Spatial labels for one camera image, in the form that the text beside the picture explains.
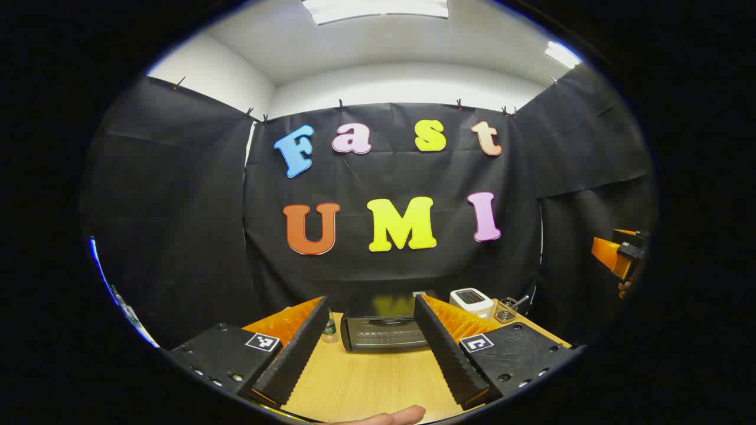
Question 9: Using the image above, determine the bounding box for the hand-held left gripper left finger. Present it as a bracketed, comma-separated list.
[170, 295, 330, 408]

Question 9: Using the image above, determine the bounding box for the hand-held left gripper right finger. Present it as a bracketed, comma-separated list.
[413, 294, 582, 411]

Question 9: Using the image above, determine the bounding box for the black electric oven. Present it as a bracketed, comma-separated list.
[341, 289, 441, 353]

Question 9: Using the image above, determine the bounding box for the white toaster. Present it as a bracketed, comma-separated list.
[449, 287, 494, 321]

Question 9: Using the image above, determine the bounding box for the black backdrop cloth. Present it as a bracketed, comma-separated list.
[80, 62, 657, 349]

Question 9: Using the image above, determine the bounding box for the small ceiling light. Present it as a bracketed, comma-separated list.
[545, 41, 582, 68]

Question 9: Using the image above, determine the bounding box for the row of cloth clips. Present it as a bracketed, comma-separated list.
[173, 76, 559, 125]

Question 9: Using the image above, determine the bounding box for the long ceiling light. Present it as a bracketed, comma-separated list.
[302, 0, 449, 25]

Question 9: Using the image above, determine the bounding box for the wire mesh basket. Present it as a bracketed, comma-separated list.
[494, 297, 520, 324]

